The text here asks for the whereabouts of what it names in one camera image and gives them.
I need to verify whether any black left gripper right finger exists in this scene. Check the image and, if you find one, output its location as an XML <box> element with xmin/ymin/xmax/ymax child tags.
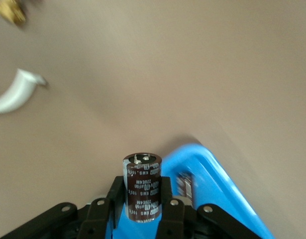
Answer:
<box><xmin>157</xmin><ymin>176</ymin><xmax>258</xmax><ymax>239</ymax></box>

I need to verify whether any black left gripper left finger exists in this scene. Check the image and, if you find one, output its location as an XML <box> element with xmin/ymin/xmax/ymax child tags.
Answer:
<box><xmin>0</xmin><ymin>175</ymin><xmax>126</xmax><ymax>239</ymax></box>

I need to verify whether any dark brown rectangular component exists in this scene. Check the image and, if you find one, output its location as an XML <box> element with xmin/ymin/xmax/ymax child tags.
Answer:
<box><xmin>176</xmin><ymin>171</ymin><xmax>196</xmax><ymax>207</ymax></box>

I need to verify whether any dark brown cylindrical capacitor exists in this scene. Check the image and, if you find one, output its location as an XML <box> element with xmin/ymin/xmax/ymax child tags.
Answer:
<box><xmin>122</xmin><ymin>153</ymin><xmax>163</xmax><ymax>222</ymax></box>

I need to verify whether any blue plastic tray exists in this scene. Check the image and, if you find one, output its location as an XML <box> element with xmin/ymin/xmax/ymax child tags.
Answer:
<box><xmin>107</xmin><ymin>143</ymin><xmax>277</xmax><ymax>239</ymax></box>

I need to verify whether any white curved plastic strip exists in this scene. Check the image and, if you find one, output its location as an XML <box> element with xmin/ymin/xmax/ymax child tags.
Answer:
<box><xmin>0</xmin><ymin>68</ymin><xmax>48</xmax><ymax>115</ymax></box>

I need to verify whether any brown table mat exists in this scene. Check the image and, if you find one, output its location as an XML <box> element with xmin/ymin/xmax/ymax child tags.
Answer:
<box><xmin>0</xmin><ymin>0</ymin><xmax>306</xmax><ymax>239</ymax></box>

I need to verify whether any brass valve with red handle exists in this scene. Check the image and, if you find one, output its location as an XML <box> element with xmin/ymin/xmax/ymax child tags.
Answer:
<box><xmin>0</xmin><ymin>0</ymin><xmax>28</xmax><ymax>25</ymax></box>

